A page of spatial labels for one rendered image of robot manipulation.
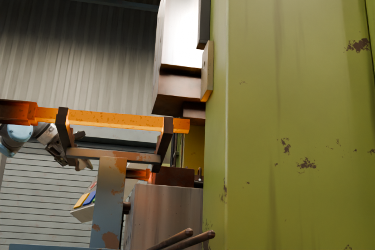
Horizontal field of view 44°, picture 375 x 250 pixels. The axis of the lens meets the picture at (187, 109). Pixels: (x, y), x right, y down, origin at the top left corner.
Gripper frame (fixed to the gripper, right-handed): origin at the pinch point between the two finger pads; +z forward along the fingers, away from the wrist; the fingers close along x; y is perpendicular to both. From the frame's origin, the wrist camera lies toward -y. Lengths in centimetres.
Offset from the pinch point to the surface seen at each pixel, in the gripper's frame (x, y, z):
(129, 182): 7.0, -2.6, 16.2
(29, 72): -768, -421, -60
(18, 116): 92, 45, -39
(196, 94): 59, -20, 1
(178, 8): 60, -42, -23
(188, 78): 58, -23, -4
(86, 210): -10.5, 12.3, 12.7
